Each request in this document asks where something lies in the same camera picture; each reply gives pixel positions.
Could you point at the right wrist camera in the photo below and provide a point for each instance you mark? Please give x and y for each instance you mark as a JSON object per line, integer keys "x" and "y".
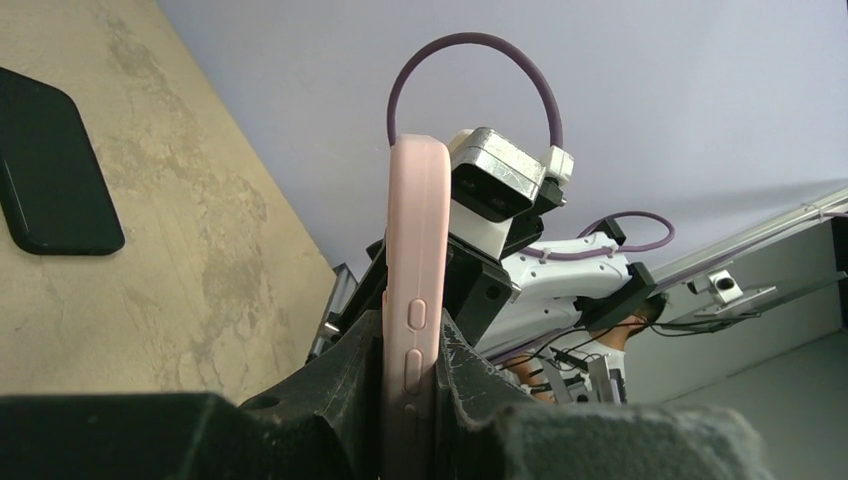
{"x": 493, "y": 182}

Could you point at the aluminium frame rail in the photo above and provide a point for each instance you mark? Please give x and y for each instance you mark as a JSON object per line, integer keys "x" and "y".
{"x": 707, "y": 272}

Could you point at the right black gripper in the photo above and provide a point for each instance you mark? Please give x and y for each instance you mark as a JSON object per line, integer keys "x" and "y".
{"x": 477, "y": 286}

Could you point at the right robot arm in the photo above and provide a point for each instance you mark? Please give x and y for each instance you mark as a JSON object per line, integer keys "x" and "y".
{"x": 538, "y": 310}

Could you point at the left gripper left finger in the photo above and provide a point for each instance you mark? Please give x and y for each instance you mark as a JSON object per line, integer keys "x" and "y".
{"x": 319, "y": 423}

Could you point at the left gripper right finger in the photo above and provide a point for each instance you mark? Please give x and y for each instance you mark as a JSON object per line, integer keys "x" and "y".
{"x": 490, "y": 429}

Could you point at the person in background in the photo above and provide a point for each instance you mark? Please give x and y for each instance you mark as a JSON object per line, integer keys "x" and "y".
{"x": 569, "y": 354}

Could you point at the black phone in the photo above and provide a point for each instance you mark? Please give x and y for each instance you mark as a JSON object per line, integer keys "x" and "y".
{"x": 54, "y": 196}

